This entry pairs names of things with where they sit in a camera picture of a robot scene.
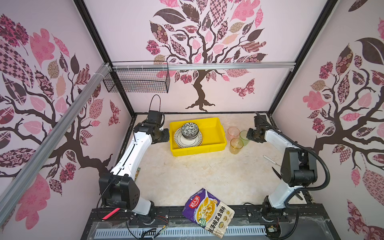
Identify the green translucent cup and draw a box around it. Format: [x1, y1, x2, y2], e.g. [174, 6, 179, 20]
[239, 130, 250, 147]

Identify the pink translucent cup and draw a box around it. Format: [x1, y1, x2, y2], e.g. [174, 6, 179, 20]
[227, 127, 240, 142]

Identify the yellow dotted plate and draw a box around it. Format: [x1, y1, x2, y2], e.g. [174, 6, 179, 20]
[174, 128, 203, 149]

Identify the green patterned bowl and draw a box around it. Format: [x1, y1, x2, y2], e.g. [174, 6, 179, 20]
[181, 122, 200, 140]

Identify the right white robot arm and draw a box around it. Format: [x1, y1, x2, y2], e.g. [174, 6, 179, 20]
[247, 115, 318, 209]

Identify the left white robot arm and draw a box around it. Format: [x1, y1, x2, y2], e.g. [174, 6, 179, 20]
[99, 111, 170, 216]

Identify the yellow plastic bin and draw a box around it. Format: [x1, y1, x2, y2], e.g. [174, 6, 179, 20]
[170, 118, 227, 157]

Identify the yellow translucent cup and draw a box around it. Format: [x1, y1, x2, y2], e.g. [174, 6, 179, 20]
[230, 138, 244, 155]

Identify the green food packet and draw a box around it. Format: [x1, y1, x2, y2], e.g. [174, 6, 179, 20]
[134, 167, 141, 181]

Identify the purple seasoning packet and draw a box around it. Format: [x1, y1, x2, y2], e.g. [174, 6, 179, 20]
[182, 188, 235, 239]

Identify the pink marker pen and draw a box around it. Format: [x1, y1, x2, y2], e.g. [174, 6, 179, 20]
[102, 208, 121, 221]

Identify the white vent grille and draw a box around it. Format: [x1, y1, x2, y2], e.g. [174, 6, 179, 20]
[92, 226, 267, 240]

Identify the black wire basket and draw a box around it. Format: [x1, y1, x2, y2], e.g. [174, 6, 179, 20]
[103, 60, 171, 94]

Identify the black corrugated cable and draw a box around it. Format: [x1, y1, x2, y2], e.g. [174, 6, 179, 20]
[254, 112, 331, 208]

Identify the aluminium rail back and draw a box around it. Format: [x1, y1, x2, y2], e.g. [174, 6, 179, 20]
[113, 62, 296, 71]

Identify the aluminium rail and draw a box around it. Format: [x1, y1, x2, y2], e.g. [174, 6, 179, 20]
[113, 62, 296, 71]
[1, 63, 111, 224]

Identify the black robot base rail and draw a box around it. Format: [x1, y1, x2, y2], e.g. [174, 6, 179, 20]
[81, 203, 340, 240]

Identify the aluminium rail left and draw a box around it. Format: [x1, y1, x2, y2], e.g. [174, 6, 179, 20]
[1, 63, 111, 224]

